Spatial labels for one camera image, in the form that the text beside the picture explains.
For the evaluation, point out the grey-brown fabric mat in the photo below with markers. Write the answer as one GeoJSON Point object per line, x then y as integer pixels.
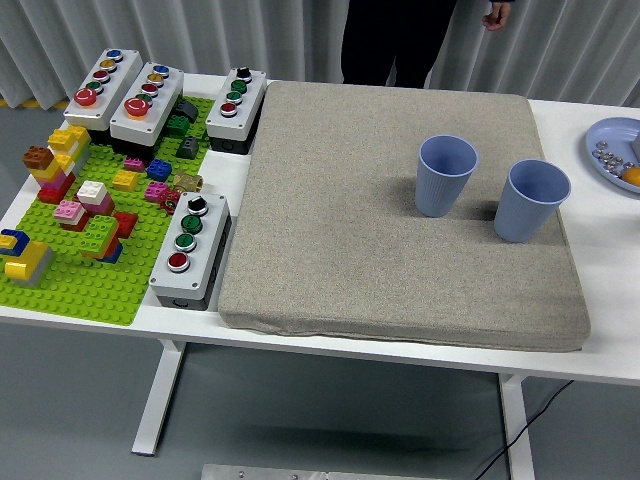
{"type": "Point", "coordinates": [350, 225]}

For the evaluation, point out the green orange blue brick stack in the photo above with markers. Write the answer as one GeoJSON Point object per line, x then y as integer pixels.
{"type": "Point", "coordinates": [97, 232]}

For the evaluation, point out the four-button control box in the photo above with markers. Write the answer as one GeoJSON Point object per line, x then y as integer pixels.
{"type": "Point", "coordinates": [210, 240]}
{"type": "Point", "coordinates": [247, 107]}

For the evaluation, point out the dark green brick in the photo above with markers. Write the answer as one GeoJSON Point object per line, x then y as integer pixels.
{"type": "Point", "coordinates": [177, 126]}

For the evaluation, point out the white pink brick stack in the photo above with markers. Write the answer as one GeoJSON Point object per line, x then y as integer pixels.
{"type": "Point", "coordinates": [92, 192]}

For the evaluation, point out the pink red brick stack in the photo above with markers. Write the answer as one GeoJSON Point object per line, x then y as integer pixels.
{"type": "Point", "coordinates": [67, 210]}

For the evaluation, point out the person's hand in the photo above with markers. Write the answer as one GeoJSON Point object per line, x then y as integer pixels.
{"type": "Point", "coordinates": [496, 17]}

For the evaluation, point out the person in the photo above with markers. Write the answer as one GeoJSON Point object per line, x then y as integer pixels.
{"type": "Point", "coordinates": [395, 40]}

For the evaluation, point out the dark grey sloped brick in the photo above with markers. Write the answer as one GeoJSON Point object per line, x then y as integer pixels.
{"type": "Point", "coordinates": [188, 110]}

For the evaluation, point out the white table leg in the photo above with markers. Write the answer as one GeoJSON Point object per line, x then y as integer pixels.
{"type": "Point", "coordinates": [160, 395]}
{"type": "Point", "coordinates": [517, 430]}

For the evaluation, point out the blue yellow grey brick stack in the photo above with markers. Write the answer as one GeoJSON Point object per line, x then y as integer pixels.
{"type": "Point", "coordinates": [30, 255]}

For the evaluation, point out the small grey metal piece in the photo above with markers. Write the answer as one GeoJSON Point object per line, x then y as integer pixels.
{"type": "Point", "coordinates": [631, 165]}

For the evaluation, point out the green studded baseplate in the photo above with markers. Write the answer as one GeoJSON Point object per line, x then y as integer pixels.
{"type": "Point", "coordinates": [75, 295]}

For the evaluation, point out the blue ribbed cup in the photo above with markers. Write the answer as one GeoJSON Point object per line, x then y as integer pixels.
{"type": "Point", "coordinates": [520, 215]}
{"type": "Point", "coordinates": [440, 195]}

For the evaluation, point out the yellow white grey brick stack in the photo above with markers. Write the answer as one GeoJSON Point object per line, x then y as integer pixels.
{"type": "Point", "coordinates": [67, 137]}

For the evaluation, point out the five-button control box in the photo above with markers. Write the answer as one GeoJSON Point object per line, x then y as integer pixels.
{"type": "Point", "coordinates": [112, 95]}
{"type": "Point", "coordinates": [160, 107]}

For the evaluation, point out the small magenta brick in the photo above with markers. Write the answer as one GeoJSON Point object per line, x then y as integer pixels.
{"type": "Point", "coordinates": [134, 164]}

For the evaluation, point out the blue plate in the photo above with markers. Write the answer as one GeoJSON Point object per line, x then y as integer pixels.
{"type": "Point", "coordinates": [612, 131]}

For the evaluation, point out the white pleated curtain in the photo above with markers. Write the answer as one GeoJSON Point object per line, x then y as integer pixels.
{"type": "Point", "coordinates": [225, 30]}

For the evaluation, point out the orange fruit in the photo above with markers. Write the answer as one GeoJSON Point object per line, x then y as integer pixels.
{"type": "Point", "coordinates": [632, 177]}

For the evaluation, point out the brown yellow red brick stack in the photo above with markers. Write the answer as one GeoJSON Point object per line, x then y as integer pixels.
{"type": "Point", "coordinates": [50, 180]}

